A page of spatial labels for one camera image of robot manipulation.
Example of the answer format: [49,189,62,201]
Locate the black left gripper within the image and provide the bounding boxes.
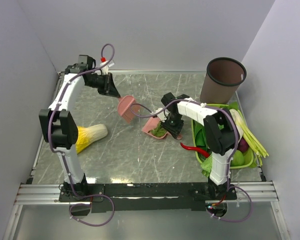
[86,72,121,98]

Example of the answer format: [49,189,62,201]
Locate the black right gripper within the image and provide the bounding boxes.
[160,113,185,139]

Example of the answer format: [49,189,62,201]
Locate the pink plastic dustpan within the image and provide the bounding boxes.
[142,117,171,140]

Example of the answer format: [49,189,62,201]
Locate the pink hand brush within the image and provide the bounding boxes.
[117,95,141,124]

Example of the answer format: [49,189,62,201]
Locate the yellow white napa cabbage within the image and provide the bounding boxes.
[75,124,108,154]

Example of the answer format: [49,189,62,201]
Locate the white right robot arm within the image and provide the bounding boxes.
[160,92,240,199]

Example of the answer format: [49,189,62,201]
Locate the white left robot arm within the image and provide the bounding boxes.
[39,55,121,201]

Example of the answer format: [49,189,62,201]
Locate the green paper scrap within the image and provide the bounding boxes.
[149,121,168,138]

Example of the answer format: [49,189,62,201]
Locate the dark green leafy vegetable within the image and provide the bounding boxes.
[192,121,207,148]

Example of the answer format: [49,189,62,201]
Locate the red chili pepper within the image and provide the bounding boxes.
[180,142,210,158]

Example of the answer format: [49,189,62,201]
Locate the green lettuce leaf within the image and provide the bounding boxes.
[200,155,213,178]

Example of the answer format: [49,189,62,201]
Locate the brown plastic trash bin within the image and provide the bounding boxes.
[199,57,247,104]

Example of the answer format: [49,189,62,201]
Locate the purple onion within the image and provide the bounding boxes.
[237,137,250,154]

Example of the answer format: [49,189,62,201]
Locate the yellow green leek stalks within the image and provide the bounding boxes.
[230,109,269,167]

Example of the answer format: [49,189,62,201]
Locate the green plastic vegetable basket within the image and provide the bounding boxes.
[191,101,256,170]

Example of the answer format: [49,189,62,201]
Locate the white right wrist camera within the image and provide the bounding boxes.
[151,107,170,122]

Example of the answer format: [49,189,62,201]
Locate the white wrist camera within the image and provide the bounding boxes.
[151,107,170,122]
[99,57,115,75]

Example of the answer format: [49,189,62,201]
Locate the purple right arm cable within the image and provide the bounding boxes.
[129,98,253,223]

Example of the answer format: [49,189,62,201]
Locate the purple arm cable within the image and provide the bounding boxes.
[46,43,116,228]
[129,98,253,223]

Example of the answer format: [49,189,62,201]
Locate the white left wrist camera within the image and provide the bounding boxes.
[99,57,115,75]

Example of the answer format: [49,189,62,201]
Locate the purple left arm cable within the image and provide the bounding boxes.
[46,43,116,228]

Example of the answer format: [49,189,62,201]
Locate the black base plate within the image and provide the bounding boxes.
[59,182,237,213]

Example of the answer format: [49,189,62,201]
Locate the aluminium frame rail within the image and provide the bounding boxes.
[14,181,279,205]

